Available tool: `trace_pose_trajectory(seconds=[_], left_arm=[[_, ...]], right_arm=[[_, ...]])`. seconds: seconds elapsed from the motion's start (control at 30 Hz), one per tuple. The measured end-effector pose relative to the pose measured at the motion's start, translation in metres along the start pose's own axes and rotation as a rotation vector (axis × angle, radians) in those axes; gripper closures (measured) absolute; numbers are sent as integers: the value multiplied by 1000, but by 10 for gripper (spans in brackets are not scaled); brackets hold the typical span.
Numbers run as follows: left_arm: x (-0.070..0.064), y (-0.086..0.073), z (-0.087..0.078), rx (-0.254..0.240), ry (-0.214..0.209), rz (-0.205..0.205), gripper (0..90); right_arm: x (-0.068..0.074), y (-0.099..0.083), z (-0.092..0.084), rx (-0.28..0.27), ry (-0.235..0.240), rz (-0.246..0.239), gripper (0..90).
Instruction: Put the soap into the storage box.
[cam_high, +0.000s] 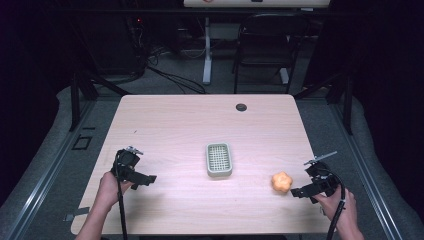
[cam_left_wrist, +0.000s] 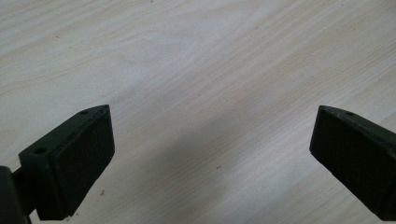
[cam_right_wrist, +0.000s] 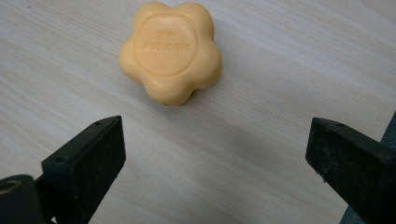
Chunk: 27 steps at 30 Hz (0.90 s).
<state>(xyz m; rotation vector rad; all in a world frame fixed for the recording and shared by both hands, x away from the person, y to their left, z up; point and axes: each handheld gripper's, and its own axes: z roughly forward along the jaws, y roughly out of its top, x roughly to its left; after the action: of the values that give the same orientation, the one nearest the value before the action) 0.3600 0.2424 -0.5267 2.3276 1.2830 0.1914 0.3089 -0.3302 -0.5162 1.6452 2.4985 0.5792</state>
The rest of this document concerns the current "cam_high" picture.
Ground black floor cables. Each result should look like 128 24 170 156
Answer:
144 46 208 95

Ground dark equipment rack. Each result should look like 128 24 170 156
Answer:
74 13 148 76

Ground orange flower-shaped soap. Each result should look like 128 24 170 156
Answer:
270 171 294 194

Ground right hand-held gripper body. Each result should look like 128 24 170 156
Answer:
303 150 341 198

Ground grey metal floor rail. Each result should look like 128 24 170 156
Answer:
328 99 406 240
4 99 96 240

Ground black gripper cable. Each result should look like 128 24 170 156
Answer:
114 150 129 240
325 169 347 240

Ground person's right hand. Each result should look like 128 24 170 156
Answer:
314 187 358 232

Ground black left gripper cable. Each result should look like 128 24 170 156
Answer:
114 150 129 240

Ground grey slotted soap dish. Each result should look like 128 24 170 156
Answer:
205 142 234 178

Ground person's left hand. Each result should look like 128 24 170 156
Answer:
96 171 134 210

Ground black metal frame stand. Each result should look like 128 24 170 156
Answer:
68 71 129 132
293 71 354 136

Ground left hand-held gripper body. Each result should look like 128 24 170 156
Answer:
111 145 148 184

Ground black metal chair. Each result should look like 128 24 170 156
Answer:
231 13 310 95

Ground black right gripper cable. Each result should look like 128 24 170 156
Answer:
325 169 347 240

